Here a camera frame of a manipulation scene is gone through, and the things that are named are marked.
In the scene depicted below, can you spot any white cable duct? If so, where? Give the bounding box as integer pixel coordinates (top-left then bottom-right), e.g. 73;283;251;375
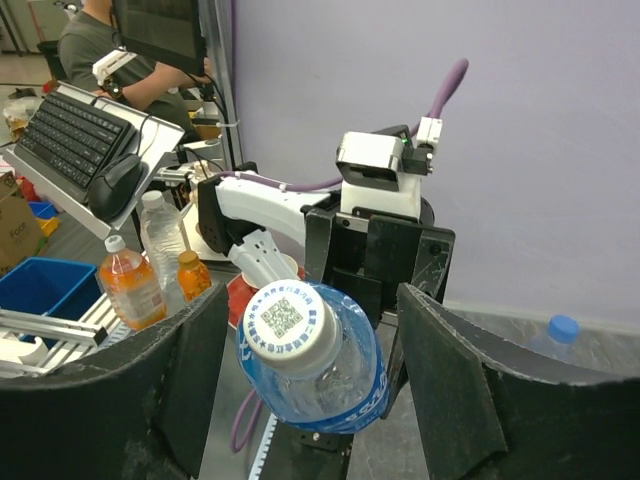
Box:
1;296;132;379

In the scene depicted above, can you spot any labelled clear water bottle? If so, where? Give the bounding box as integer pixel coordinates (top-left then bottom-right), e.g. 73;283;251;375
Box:
236;281;390;434

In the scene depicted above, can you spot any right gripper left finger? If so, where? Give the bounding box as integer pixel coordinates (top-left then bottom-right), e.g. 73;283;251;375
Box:
1;285;228;479

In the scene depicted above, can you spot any blue tinted plastic bottle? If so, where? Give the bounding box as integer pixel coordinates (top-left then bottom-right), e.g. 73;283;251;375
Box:
527;315;580;363

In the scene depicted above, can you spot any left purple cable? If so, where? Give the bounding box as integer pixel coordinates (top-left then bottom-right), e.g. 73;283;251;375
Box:
229;57;470;454

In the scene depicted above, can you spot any black keyboard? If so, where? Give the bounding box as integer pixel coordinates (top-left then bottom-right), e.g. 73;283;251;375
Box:
15;92;136;202

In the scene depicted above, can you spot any black monitor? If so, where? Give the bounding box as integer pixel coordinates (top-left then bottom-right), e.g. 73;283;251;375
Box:
112;0;206;76

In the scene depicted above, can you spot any white bowl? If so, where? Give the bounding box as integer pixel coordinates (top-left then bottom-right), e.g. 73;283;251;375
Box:
240;251;299;290

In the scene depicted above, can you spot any blue bottle cap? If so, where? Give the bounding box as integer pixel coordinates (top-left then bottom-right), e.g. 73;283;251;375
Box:
547;315;580;344

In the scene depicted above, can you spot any person at desk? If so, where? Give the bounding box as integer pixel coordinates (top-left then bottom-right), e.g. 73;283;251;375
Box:
58;0;211;143

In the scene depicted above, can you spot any red floral plate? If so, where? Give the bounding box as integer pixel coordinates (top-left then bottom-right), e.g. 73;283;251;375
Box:
225;269;306;329

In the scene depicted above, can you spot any large orange juice bottle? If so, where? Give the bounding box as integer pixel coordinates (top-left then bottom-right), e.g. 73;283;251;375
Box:
98;235;167;331

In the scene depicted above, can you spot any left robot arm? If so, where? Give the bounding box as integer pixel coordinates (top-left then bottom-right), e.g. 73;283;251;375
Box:
197;170;455;324

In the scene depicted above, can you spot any blue plastic bin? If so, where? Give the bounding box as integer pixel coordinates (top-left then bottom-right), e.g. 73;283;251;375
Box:
1;257;102;321

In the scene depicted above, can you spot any small orange juice bottle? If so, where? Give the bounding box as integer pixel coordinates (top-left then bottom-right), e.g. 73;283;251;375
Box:
177;250;212;302

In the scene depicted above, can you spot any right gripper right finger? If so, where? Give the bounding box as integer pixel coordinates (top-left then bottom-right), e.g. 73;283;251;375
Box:
397;284;639;479

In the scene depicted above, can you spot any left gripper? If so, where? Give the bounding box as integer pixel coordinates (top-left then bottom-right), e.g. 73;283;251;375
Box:
302;206;455;325

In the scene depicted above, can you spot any black computer mouse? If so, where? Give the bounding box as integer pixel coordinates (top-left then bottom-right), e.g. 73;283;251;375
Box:
87;153;145;223

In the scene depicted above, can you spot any white bottle cap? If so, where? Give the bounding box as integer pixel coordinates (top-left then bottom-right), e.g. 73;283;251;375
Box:
238;280;342;378

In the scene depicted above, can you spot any cardboard box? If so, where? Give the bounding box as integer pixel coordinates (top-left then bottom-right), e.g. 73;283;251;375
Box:
0;172;47;276

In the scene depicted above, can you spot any clear capped water bottle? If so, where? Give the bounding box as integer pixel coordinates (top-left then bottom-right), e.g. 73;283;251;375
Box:
141;190;190;316

